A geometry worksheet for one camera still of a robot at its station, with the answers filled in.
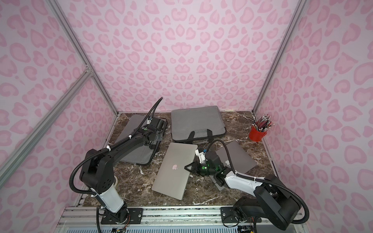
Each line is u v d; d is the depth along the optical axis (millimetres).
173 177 839
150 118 699
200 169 729
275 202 419
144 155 926
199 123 1105
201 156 783
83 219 734
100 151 493
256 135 1007
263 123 932
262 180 476
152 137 678
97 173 464
